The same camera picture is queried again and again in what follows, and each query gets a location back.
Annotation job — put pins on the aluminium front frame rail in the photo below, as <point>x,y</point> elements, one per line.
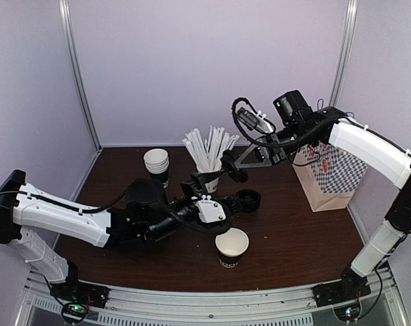
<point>285,306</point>

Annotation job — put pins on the checkered paper takeout bag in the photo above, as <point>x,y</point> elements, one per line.
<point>329,176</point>

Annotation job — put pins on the single black paper cup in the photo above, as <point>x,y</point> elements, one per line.
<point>231,246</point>

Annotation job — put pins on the aluminium corner post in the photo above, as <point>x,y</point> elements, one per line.
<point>65,16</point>
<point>345,50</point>

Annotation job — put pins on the left aluminium corner post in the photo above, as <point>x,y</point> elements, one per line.
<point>65,16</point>

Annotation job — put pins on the bundle of wrapped white straws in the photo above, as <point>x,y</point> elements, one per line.
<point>207,152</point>

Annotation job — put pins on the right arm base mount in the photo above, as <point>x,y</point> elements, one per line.
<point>326,294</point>

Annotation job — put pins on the stack of black lids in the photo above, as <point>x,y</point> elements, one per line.
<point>250,200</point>

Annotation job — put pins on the stack of paper cups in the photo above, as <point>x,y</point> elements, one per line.
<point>157,163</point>

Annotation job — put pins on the black coffee cup lid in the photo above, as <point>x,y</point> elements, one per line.
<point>228,164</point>

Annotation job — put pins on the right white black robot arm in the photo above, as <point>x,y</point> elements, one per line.
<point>303,126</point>

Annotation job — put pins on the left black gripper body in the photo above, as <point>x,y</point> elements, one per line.
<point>191,187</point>

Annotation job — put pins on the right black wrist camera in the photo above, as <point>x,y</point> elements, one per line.
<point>255,120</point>

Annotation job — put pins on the right aluminium corner post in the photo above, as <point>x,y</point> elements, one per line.
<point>345,50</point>

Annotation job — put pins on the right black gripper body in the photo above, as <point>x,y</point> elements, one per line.
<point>279,154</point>

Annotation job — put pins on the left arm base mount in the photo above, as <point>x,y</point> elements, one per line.
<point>83,293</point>

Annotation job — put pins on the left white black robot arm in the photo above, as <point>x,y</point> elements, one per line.
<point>139,215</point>

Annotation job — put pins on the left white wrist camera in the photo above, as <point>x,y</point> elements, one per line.
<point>209,210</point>

